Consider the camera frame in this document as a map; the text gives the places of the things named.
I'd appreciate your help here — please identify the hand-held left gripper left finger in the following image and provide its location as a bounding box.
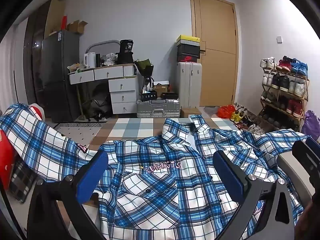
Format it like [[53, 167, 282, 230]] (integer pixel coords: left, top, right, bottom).
[[27, 149, 109, 240]]

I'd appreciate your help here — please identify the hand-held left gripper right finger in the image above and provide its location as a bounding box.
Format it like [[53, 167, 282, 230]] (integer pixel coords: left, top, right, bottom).
[[212, 150, 304, 240]]

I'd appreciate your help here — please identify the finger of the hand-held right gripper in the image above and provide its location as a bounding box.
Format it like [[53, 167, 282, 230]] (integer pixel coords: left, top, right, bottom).
[[292, 141, 320, 180], [305, 137, 320, 159]]

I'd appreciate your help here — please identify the blue plaid shirt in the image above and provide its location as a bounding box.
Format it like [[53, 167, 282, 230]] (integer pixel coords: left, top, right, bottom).
[[0, 103, 312, 240]]

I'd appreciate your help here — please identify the person's right hand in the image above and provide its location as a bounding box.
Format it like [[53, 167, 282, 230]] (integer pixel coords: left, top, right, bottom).
[[295, 201, 320, 240]]

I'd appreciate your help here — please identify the purple plastic bag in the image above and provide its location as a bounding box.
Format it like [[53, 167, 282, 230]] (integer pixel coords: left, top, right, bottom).
[[301, 110, 320, 141]]

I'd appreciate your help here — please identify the white dotted rug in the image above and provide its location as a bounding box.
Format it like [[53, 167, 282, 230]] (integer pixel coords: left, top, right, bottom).
[[53, 121, 108, 148]]

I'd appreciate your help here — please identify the checkered tablecloth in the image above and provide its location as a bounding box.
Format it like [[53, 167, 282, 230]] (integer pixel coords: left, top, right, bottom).
[[85, 117, 242, 157]]

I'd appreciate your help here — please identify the orange plastic bag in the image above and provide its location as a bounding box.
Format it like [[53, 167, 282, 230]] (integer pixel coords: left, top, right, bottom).
[[216, 105, 236, 119]]

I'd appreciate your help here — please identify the black duffel bag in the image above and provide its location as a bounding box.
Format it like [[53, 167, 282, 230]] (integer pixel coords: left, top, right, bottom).
[[84, 97, 112, 121]]

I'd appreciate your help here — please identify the grey plaid cloth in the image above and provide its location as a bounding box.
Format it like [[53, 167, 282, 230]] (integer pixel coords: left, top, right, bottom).
[[9, 160, 38, 203]]

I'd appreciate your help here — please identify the wooden shoe rack with shoes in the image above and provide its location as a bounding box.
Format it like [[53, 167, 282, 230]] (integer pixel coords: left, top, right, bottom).
[[259, 56, 309, 128]]

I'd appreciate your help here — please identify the small cardboard box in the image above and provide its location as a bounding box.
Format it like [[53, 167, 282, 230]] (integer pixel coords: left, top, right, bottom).
[[180, 108, 202, 118]]

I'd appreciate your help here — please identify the white desk with drawers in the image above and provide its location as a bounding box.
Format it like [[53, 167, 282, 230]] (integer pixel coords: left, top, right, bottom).
[[68, 64, 139, 120]]

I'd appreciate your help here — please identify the silver ribbed suitcase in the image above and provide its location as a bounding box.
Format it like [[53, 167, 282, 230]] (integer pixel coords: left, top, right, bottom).
[[136, 98, 180, 119]]

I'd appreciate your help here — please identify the small black box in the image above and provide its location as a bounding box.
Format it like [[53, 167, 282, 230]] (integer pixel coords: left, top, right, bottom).
[[141, 91, 158, 102]]

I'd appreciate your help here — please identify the tall pale grey suitcase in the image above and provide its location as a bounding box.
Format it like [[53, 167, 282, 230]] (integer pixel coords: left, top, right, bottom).
[[175, 61, 202, 108]]

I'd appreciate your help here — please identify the dark grey refrigerator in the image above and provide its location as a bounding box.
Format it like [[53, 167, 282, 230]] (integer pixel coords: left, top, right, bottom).
[[37, 29, 80, 123]]

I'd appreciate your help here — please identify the yellowish paper clutter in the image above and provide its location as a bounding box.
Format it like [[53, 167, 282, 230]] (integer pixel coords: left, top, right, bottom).
[[67, 62, 87, 74]]

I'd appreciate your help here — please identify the brown cardboard box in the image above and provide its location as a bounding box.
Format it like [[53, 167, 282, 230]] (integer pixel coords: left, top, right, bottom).
[[153, 81, 171, 97]]

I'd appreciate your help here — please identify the white electric kettle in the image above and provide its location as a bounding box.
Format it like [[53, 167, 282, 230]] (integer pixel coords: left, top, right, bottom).
[[83, 52, 97, 69]]

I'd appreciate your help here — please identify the white crumpled bag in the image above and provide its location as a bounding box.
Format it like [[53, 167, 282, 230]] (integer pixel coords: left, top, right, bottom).
[[103, 53, 118, 66]]

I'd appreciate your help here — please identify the bouquet in black wrap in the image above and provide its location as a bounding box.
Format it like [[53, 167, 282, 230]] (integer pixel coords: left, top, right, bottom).
[[134, 59, 154, 81]]

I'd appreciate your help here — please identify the wooden door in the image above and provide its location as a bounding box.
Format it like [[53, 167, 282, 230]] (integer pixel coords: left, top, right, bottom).
[[189, 0, 237, 107]]

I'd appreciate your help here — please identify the black labelled container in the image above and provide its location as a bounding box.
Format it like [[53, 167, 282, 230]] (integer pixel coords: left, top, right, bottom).
[[115, 39, 136, 65]]

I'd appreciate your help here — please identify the dark brown wardrobe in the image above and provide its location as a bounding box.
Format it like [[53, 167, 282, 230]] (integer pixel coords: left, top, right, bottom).
[[23, 5, 52, 107]]

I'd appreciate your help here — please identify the yellow lid shoe box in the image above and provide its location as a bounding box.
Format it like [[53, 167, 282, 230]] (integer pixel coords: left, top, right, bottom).
[[176, 35, 201, 47]]

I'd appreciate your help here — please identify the open cardboard box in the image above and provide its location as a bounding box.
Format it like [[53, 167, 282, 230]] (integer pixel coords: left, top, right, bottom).
[[65, 20, 88, 34]]

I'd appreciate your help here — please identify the flat cardboard sheet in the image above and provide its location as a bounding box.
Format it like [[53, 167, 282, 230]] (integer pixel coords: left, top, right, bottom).
[[44, 0, 66, 37]]

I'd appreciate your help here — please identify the grey metal tube frame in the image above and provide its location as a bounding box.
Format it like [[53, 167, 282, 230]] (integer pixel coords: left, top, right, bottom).
[[86, 40, 121, 68]]

